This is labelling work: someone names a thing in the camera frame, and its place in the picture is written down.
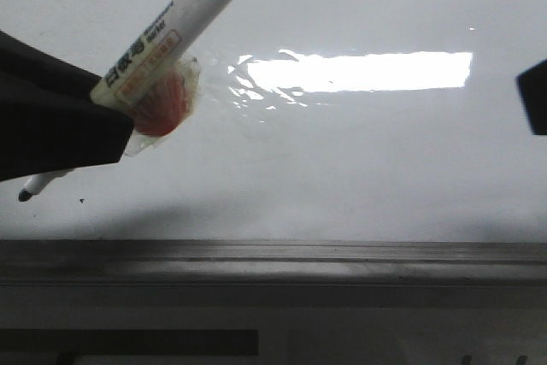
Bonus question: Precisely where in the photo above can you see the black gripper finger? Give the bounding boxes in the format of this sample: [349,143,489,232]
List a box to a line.
[516,60,547,136]
[1,33,134,180]

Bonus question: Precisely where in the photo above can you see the red round magnet with tape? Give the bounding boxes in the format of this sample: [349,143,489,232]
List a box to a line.
[124,55,201,156]

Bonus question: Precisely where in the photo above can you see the white black whiteboard marker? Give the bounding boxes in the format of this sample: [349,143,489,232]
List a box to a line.
[17,0,267,203]

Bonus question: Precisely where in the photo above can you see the white whiteboard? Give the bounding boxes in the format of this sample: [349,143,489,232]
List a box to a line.
[1,0,546,242]

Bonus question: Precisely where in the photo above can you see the grey whiteboard tray rail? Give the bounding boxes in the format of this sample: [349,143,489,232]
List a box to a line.
[1,239,546,286]

